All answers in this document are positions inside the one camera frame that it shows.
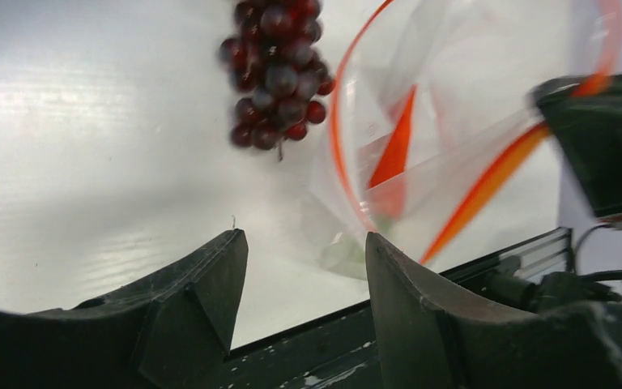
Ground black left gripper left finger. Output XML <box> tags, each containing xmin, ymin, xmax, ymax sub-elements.
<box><xmin>0</xmin><ymin>229</ymin><xmax>248</xmax><ymax>388</ymax></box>

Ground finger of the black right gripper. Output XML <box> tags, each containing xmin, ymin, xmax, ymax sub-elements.
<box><xmin>531</xmin><ymin>74</ymin><xmax>622</xmax><ymax>220</ymax></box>

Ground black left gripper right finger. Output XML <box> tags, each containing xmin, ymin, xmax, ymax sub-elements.
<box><xmin>365</xmin><ymin>233</ymin><xmax>622</xmax><ymax>388</ymax></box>

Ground dark purple toy grapes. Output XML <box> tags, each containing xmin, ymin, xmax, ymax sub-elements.
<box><xmin>219</xmin><ymin>0</ymin><xmax>335</xmax><ymax>159</ymax></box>

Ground orange toy carrot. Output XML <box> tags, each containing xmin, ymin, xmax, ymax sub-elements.
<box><xmin>369</xmin><ymin>84</ymin><xmax>418</xmax><ymax>231</ymax></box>

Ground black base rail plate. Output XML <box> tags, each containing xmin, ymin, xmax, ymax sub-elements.
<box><xmin>219</xmin><ymin>228</ymin><xmax>622</xmax><ymax>388</ymax></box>

